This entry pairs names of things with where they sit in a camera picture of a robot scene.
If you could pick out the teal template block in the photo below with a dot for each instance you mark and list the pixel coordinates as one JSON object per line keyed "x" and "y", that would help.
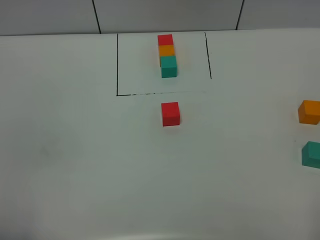
{"x": 168, "y": 66}

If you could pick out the orange template block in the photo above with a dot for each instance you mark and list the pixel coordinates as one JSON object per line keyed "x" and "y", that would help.
{"x": 166, "y": 50}

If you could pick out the red template block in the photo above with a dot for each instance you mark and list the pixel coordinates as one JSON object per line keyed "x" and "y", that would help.
{"x": 165, "y": 39}

